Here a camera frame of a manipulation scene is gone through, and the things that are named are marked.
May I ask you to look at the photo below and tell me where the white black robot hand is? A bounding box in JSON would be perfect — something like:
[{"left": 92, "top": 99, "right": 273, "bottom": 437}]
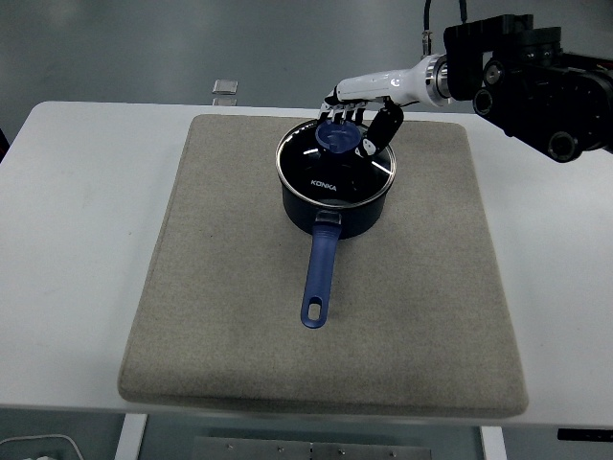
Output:
[{"left": 317, "top": 56, "right": 444, "bottom": 159}]

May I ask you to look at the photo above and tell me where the glass pot lid blue knob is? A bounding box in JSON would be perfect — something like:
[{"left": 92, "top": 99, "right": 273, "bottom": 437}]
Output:
[{"left": 275, "top": 119, "right": 397, "bottom": 208}]

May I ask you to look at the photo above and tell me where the beige fabric mat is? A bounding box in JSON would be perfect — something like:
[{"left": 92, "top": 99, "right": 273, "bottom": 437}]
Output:
[{"left": 117, "top": 113, "right": 531, "bottom": 418}]

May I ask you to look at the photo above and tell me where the grey metal plate with screws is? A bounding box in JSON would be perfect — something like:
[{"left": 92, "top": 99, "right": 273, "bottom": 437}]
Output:
[{"left": 193, "top": 435, "right": 435, "bottom": 460}]

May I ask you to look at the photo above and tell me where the white table leg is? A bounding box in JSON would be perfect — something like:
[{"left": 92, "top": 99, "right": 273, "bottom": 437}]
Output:
[
  {"left": 479, "top": 425, "right": 509, "bottom": 460},
  {"left": 115, "top": 412, "right": 148, "bottom": 460}
]

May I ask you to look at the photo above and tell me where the black flat bar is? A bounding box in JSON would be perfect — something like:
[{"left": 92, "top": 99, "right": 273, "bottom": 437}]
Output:
[{"left": 556, "top": 427, "right": 613, "bottom": 442}]

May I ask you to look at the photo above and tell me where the dark blue saucepan long handle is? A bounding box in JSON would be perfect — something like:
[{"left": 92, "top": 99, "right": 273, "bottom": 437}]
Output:
[{"left": 280, "top": 184, "right": 388, "bottom": 330}]

